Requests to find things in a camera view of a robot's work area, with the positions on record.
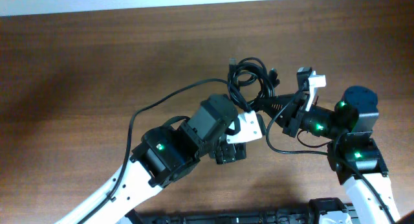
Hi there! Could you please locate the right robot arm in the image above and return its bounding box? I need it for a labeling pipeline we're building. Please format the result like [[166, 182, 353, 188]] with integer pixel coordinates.
[[257, 86, 400, 223]]

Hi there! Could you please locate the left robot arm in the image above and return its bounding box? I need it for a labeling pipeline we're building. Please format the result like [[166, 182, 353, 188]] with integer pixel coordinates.
[[59, 95, 256, 223]]

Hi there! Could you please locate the black cable bundle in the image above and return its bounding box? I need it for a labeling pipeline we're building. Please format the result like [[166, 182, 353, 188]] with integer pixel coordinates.
[[226, 57, 281, 113]]

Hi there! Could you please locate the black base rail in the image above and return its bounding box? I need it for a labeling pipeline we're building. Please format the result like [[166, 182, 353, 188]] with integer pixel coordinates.
[[119, 197, 360, 224]]

